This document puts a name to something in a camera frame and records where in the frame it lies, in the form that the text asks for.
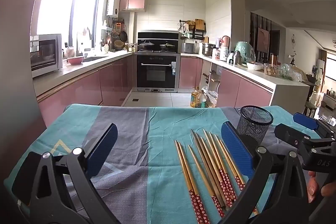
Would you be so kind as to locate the white bottles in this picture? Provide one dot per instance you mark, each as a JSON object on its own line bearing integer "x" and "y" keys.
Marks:
{"x": 223, "y": 54}

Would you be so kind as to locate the pink bowl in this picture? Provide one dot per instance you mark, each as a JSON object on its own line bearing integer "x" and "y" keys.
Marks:
{"x": 75, "y": 60}

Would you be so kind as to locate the wall clock decoration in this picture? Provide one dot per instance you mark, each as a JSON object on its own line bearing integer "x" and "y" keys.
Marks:
{"x": 294, "y": 41}

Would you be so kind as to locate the black mesh utensil holder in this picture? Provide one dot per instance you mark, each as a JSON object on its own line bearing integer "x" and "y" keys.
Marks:
{"x": 258, "y": 129}

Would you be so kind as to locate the black wall rack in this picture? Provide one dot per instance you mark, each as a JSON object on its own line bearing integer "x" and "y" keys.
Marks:
{"x": 193, "y": 33}

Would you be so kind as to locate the person's right hand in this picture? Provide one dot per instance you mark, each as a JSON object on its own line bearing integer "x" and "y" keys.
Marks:
{"x": 311, "y": 187}

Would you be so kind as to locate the teal grey printed tablecloth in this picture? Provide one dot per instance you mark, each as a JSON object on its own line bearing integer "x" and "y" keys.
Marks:
{"x": 157, "y": 134}

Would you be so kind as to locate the white bowl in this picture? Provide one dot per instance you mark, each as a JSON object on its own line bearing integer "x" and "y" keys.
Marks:
{"x": 255, "y": 66}

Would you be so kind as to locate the clear plastic bag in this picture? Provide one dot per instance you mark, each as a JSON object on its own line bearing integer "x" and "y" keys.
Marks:
{"x": 212, "y": 98}

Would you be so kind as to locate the steel stockpot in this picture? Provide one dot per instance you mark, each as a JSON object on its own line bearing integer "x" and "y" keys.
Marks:
{"x": 208, "y": 50}

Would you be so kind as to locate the grey refrigerator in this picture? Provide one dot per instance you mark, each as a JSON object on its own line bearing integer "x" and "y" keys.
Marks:
{"x": 15, "y": 56}

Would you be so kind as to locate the steel thermos flask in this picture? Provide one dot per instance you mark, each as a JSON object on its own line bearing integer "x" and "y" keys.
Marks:
{"x": 237, "y": 58}

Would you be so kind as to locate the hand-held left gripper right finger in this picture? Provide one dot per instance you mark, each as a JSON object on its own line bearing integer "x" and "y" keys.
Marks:
{"x": 236, "y": 148}

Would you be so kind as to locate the pot with glass lid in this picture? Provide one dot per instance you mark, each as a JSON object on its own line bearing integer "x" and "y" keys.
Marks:
{"x": 167, "y": 46}

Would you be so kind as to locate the bunch of wooden chopsticks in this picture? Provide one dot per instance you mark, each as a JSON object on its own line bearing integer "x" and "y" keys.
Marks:
{"x": 210, "y": 161}

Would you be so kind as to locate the white wall water heater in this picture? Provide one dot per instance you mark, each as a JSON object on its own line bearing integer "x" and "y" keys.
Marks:
{"x": 113, "y": 3}

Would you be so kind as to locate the pink water kettle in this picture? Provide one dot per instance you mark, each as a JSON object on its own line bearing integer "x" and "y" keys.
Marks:
{"x": 225, "y": 43}

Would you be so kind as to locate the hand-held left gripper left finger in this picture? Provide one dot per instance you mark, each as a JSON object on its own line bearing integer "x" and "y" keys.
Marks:
{"x": 105, "y": 150}

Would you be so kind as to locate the wooden cutting board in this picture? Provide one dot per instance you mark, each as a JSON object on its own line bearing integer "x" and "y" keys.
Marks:
{"x": 199, "y": 24}

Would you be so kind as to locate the bag of green vegetables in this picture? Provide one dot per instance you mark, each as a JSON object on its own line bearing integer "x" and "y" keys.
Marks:
{"x": 291, "y": 73}

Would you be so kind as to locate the pink wall picture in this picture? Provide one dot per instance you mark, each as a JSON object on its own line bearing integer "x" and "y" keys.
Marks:
{"x": 263, "y": 39}

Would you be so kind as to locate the black wok with lid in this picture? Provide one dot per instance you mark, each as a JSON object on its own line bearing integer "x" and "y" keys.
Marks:
{"x": 146, "y": 46}

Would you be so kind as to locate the kitchen window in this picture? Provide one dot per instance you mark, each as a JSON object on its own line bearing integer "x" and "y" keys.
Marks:
{"x": 60, "y": 3}

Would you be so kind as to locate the mint green kitchen appliance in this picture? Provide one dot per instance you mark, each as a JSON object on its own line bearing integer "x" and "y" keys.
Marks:
{"x": 242, "y": 50}

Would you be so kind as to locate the long pink base cabinet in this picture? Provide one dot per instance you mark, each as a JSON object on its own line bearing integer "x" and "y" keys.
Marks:
{"x": 78, "y": 87}

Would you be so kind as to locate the yellow cooking oil bottle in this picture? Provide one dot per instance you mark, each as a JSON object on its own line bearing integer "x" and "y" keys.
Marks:
{"x": 194, "y": 99}

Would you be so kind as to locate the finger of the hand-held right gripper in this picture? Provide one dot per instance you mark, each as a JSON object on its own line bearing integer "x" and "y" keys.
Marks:
{"x": 305, "y": 122}
{"x": 288, "y": 136}

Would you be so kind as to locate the black range hood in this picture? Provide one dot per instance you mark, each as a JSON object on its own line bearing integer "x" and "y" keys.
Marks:
{"x": 157, "y": 35}

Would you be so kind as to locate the black built-in oven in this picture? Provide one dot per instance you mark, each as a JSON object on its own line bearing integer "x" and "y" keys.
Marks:
{"x": 156, "y": 71}

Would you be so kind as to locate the pink base cabinet white end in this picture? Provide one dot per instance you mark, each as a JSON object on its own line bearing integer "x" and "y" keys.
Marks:
{"x": 236, "y": 92}

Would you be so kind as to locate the clear food container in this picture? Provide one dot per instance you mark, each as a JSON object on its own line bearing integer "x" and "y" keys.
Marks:
{"x": 271, "y": 70}

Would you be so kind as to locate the hanging kitchen utensils rack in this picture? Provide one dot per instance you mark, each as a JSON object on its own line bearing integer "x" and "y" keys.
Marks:
{"x": 118, "y": 35}

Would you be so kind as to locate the white microwave oven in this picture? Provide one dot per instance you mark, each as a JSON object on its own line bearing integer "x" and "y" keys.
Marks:
{"x": 44, "y": 53}

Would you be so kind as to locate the living room window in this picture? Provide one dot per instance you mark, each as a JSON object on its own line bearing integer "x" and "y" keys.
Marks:
{"x": 331, "y": 69}

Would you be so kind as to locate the kitchen sink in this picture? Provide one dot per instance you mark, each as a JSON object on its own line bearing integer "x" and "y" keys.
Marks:
{"x": 95, "y": 58}

